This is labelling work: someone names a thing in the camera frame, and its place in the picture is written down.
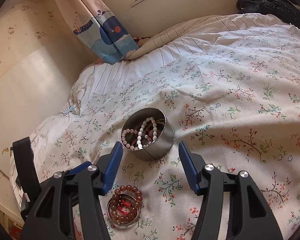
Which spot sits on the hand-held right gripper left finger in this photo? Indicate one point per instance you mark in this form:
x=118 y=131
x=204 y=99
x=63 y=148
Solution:
x=112 y=168

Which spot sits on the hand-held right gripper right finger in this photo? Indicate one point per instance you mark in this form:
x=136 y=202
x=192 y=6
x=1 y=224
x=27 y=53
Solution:
x=190 y=171

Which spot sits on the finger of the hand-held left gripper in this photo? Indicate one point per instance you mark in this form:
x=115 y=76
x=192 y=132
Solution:
x=77 y=169

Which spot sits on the round metal tin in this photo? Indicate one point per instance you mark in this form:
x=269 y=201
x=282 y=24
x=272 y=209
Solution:
x=155 y=150

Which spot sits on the brown elastic band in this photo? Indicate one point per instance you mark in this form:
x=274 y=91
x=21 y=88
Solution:
x=162 y=120

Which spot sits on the silver metal bangle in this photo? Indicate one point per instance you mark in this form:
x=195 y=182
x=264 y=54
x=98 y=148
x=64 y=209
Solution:
x=122 y=226

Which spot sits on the small blue tag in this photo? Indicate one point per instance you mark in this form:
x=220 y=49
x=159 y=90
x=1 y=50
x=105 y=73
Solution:
x=70 y=110

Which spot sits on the floral bed sheet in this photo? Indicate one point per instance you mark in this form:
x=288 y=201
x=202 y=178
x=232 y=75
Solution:
x=227 y=92

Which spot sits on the whale print curtain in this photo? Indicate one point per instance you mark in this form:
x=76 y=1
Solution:
x=110 y=35

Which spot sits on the striped beige pillow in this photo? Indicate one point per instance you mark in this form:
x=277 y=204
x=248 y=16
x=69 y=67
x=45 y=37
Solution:
x=165 y=35

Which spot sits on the black puffer jacket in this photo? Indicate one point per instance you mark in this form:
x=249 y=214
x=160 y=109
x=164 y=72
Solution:
x=270 y=3

